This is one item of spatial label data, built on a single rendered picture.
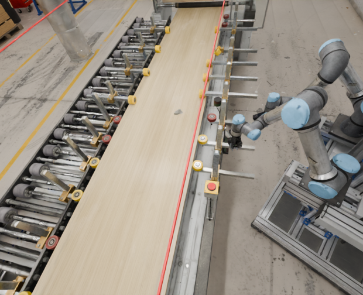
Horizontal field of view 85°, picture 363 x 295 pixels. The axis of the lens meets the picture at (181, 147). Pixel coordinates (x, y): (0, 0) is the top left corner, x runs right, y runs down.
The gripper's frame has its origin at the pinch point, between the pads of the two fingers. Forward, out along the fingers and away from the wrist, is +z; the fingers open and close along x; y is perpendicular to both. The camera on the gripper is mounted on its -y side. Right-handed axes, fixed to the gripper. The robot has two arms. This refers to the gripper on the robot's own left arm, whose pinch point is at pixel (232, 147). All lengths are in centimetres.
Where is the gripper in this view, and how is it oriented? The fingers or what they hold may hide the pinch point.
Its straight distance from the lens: 159.7
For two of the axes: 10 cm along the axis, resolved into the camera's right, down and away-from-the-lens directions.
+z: 1.1, 5.9, 8.0
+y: 1.4, 7.9, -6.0
